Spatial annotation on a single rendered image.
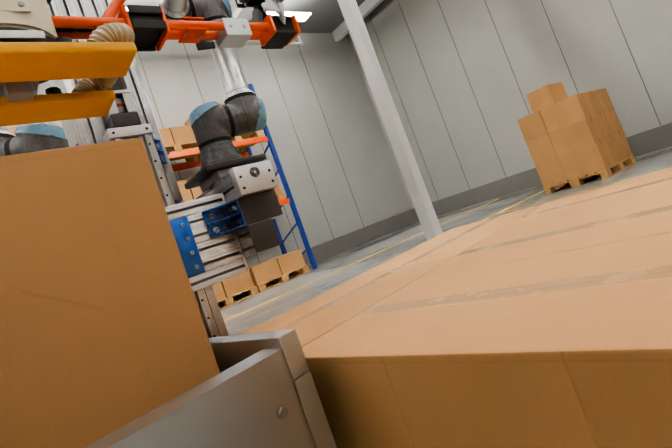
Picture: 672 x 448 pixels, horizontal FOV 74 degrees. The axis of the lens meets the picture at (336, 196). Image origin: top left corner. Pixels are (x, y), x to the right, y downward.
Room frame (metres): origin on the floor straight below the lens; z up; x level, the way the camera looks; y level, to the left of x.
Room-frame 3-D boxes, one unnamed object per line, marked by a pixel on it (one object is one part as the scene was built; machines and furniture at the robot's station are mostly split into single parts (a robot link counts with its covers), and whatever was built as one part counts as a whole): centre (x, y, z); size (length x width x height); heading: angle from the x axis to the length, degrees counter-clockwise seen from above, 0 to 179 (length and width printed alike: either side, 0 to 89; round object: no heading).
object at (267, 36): (1.14, -0.01, 1.25); 0.08 x 0.07 x 0.05; 129
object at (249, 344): (0.85, 0.37, 0.58); 0.70 x 0.03 x 0.06; 44
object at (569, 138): (7.40, -4.07, 0.87); 1.20 x 1.01 x 1.74; 128
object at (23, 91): (0.76, 0.46, 1.15); 0.04 x 0.04 x 0.05; 39
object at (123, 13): (0.92, 0.27, 1.26); 0.10 x 0.08 x 0.06; 39
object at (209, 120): (1.53, 0.33, 1.20); 0.13 x 0.12 x 0.14; 114
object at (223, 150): (1.53, 0.34, 1.09); 0.15 x 0.15 x 0.10
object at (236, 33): (1.05, 0.10, 1.25); 0.07 x 0.07 x 0.04; 39
